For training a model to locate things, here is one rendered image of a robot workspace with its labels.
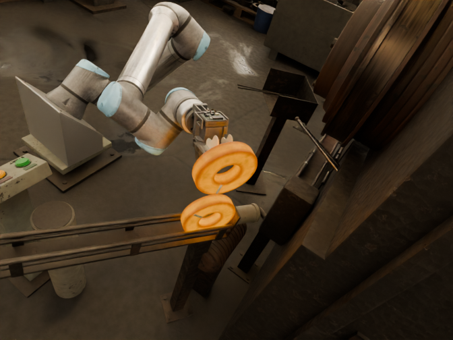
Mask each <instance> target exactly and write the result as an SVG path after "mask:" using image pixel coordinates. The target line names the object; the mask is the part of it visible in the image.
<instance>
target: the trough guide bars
mask: <svg viewBox="0 0 453 340"><path fill-rule="evenodd" d="M181 214H182V212H178V213H173V214H166V215H156V216H149V217H139V218H130V219H122V220H116V221H105V222H99V223H89V224H83V225H72V226H66V227H55V228H49V229H38V230H32V231H18V232H12V233H4V234H0V245H4V244H12V247H15V246H24V242H29V241H34V240H40V239H49V238H54V237H64V236H69V235H79V234H85V233H94V232H99V231H109V230H114V229H124V228H125V231H131V230H133V229H134V227H139V226H144V225H153V224H159V223H169V222H174V221H180V220H181ZM232 228H233V224H231V225H223V226H217V227H210V228H205V229H196V230H192V231H184V232H179V233H171V234H166V235H157V236H153V237H145V238H140V239H132V240H127V241H122V242H114V243H109V244H101V245H96V246H88V247H83V248H75V249H70V250H62V251H58V252H49V253H44V254H36V255H31V256H23V257H19V258H10V259H5V260H0V271H6V270H10V273H11V278H13V277H20V276H24V270H23V267H27V266H34V265H38V264H46V263H50V262H58V261H62V260H69V259H74V258H81V257H86V256H93V255H97V254H105V253H109V252H117V251H122V250H128V249H131V250H130V255H129V256H135V255H138V254H139V251H140V248H141V247H145V246H152V245H156V244H164V243H169V242H176V241H181V240H185V239H192V238H197V237H204V236H209V235H216V234H217V235H216V237H215V241H216V240H220V239H222V237H223V235H224V234H225V233H228V232H231V229H232Z"/></svg>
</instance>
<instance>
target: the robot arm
mask: <svg viewBox="0 0 453 340"><path fill-rule="evenodd" d="M148 20H149V24H148V26H147V27H146V29H145V31H144V33H143V35H142V37H141V39H140V40H139V42H138V44H137V45H136V47H135V49H134V50H133V53H132V54H131V56H130V58H129V60H128V62H127V63H126V65H125V67H124V68H123V71H122V72H121V74H120V76H119V78H118V80H117V81H116V82H111V81H110V80H108V79H109V75H108V74H107V73H106V72H104V71H103V70H101V69H100V68H99V67H97V66H96V65H94V64H93V63H91V62H89V61H88V60H86V59H82V60H81V61H80V62H79V63H78V64H77V65H75V67H74V68H73V69H72V71H71V72H70V73H69V75H68V76H67V77H66V79H64V81H63V82H62V83H61V85H60V86H59V87H57V88H56V89H54V90H52V91H50V92H48V93H47V94H46V97H47V98H48V99H49V100H50V101H51V102H52V103H54V104H55V105H57V106H58V107H59V108H61V109H63V110H64V111H65V112H67V113H69V114H70V115H71V116H73V117H75V118H76V119H79V120H81V119H82V118H83V116H84V112H85V110H86V106H87V105H88V103H89V102H91V103H92V104H94V105H96V106H97V107H98V109H99V110H100V111H102V112H103V113H104V114H105V115H106V116H107V117H110V118H111V119H112V120H113V121H115V122H116V123H118V124H119V125H120V126H122V127H123V128H125V129H126V130H127V131H128V132H130V133H131V134H132V135H134V136H135V142H136V143H137V144H138V145H139V146H140V147H141V148H143V149H144V150H145V151H146V152H149V153H150V154H153V155H160V154H161V153H162V152H163V151H164V150H166V149H167V148H168V146H169V145H170V144H171V142H172V141H173V140H174V139H175V138H176V137H177V136H178V135H179V134H180V133H181V132H182V131H183V130H184V131H186V132H187V133H188V134H193V147H194V148H195V159H196V160H198V159H199V157H200V156H201V155H203V154H204V153H205V152H206V151H207V150H209V149H211V148H213V147H215V146H217V145H219V144H223V143H226V142H232V141H233V137H232V136H231V135H230V134H229V135H228V137H227V139H226V138H224V135H225V134H227V130H228V124H229V118H228V117H226V116H225V115H224V114H223V113H222V112H221V111H216V110H215V109H212V110H209V108H208V105H207V104H206V103H202V102H201V101H200V100H199V99H198V98H197V97H196V96H195V94H194V93H193V92H191V91H190V90H188V89H186V88H174V89H172V90H171V91H170V92H169V93H168V94H167V96H166V99H165V105H164V106H163V107H162V109H161V110H160V111H159V112H158V113H157V114H155V113H154V112H152V111H151V110H150V109H149V108H148V107H147V106H145V105H144V104H143V103H142V101H143V99H144V94H145V93H146V92H147V91H149V90H150V89H151V88H153V87H154V86H155V85H157V84H158V83H159V82H160V81H162V80H163V79H165V78H166V77H167V76H168V75H169V74H171V73H172V72H173V71H175V70H176V69H177V68H178V67H180V66H181V65H183V64H184V63H185V62H186V61H189V60H190V59H191V58H192V59H193V60H194V61H197V60H198V59H199V58H200V57H201V56H202V55H203V54H204V53H205V51H206V49H207V48H208V46H209V44H210V37H209V36H208V35H207V34H206V31H205V30H203V29H202V28H201V26H200V25H199V24H198V23H197V22H196V21H195V20H194V19H193V18H192V17H191V16H190V14H189V13H188V12H187V11H186V10H185V9H184V8H182V7H181V6H179V5H177V4H175V3H171V2H162V3H158V4H156V5H155V6H154V7H153V8H152V9H151V11H150V13H149V16H148ZM170 36H171V37H172V38H171V39H170V41H168V40H169V38H170ZM213 110H214V111H213Z"/></svg>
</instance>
